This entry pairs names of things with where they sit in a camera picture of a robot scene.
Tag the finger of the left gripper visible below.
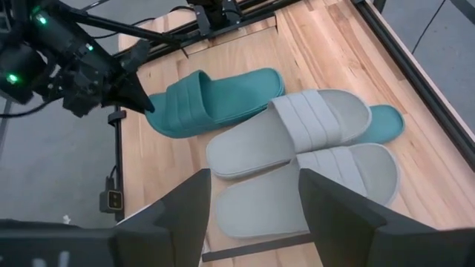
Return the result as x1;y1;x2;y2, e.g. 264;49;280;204
121;39;152;73
102;72;156;114

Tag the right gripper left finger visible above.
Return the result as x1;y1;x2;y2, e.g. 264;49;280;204
0;168;212;267

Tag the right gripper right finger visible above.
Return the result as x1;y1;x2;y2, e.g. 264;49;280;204
298;168;475;267

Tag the grey slide sandal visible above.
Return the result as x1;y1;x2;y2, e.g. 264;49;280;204
206;88;373;181
214;142;401;240

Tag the black control box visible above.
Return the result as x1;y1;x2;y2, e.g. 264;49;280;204
99;177;125;214

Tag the black cable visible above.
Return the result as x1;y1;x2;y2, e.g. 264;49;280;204
0;96;60;119

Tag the black table frame rail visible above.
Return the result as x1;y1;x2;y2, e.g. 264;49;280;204
113;0;475;223

